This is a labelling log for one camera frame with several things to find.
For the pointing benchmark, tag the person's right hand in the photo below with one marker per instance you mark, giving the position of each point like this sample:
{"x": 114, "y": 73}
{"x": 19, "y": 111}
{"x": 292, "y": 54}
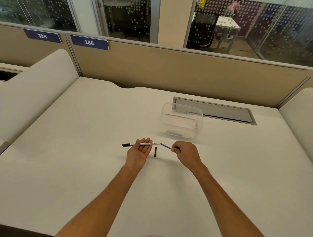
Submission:
{"x": 189, "y": 152}

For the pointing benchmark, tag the person's left hand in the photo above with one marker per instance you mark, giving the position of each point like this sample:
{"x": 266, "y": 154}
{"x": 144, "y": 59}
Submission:
{"x": 137, "y": 155}

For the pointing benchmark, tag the person's right fingers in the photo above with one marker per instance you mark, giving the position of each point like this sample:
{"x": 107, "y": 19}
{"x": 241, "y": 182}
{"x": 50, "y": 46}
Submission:
{"x": 176, "y": 148}

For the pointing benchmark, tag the white pen barrel black cap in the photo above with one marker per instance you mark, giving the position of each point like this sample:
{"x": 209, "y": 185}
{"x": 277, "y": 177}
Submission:
{"x": 130, "y": 144}

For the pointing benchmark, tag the blue pen ink refill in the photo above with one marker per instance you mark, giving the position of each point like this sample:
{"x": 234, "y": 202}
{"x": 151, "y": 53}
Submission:
{"x": 166, "y": 146}

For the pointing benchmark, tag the person's left forearm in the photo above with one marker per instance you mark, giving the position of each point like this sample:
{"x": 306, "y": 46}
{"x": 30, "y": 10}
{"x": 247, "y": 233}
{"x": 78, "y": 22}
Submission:
{"x": 105, "y": 202}

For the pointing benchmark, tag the person's right forearm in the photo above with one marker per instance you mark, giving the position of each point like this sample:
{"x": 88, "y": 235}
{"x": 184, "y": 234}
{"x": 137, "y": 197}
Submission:
{"x": 220, "y": 202}

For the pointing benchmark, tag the clear plastic container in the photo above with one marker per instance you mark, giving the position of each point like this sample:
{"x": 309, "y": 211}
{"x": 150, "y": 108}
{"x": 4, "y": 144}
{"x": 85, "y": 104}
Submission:
{"x": 182, "y": 122}

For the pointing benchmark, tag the wide beige partition panel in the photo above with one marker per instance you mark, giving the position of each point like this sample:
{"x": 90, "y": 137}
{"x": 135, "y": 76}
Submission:
{"x": 185, "y": 73}

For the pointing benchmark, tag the blue number sign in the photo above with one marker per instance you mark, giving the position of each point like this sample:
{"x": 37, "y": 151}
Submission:
{"x": 42, "y": 36}
{"x": 89, "y": 42}

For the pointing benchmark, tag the white rounded desk divider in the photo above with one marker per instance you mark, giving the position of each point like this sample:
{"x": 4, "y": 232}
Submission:
{"x": 31, "y": 92}
{"x": 299, "y": 114}

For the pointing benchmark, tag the white background table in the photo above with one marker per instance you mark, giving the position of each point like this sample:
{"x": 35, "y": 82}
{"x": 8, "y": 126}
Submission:
{"x": 226, "y": 23}

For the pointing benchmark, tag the yellow cloth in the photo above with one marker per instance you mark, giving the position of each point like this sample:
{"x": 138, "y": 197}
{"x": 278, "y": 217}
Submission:
{"x": 202, "y": 3}

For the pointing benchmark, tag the narrow beige partition panel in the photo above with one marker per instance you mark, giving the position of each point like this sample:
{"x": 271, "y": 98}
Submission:
{"x": 22, "y": 48}

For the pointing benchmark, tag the pink cloth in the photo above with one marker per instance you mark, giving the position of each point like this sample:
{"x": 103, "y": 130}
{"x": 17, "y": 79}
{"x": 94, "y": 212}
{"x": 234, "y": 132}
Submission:
{"x": 235, "y": 4}

